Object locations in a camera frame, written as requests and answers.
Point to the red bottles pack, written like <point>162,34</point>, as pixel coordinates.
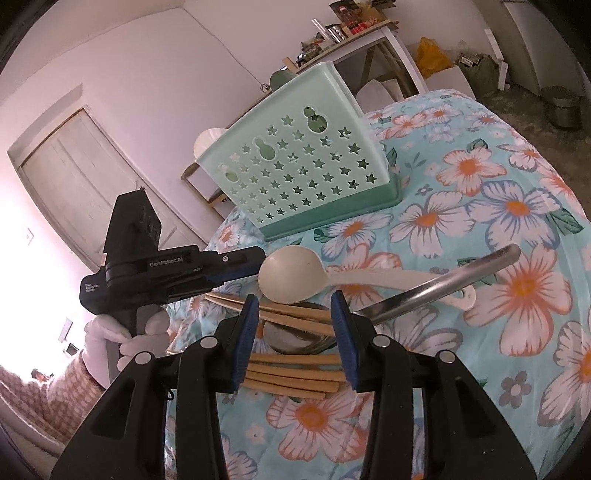
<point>357,15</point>

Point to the white sack under table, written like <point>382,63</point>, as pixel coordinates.
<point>376,95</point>

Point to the white foam box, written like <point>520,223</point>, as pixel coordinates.
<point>451,78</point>

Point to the white door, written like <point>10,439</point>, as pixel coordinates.
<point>74,173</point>

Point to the green perforated utensil basket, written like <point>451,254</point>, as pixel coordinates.
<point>302,158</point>

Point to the dark metal pot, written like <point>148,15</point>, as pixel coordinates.
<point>562,107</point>

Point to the white gloved left hand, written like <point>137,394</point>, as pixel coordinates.
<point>104,330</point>

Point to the steel ladle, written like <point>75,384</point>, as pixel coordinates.
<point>453,288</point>

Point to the white wooden-top table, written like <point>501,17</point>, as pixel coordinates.
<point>380,39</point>

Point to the white plastic spoon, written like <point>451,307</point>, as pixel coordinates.
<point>293,274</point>

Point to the pink checkered left forearm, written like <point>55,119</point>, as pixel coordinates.
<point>57,407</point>

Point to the grey refrigerator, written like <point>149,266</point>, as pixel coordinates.
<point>537,55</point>

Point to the yellow plastic bag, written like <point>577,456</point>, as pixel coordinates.
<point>431,59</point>

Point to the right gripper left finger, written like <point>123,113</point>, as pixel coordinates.
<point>214,364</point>

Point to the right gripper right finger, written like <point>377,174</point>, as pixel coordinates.
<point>377,364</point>

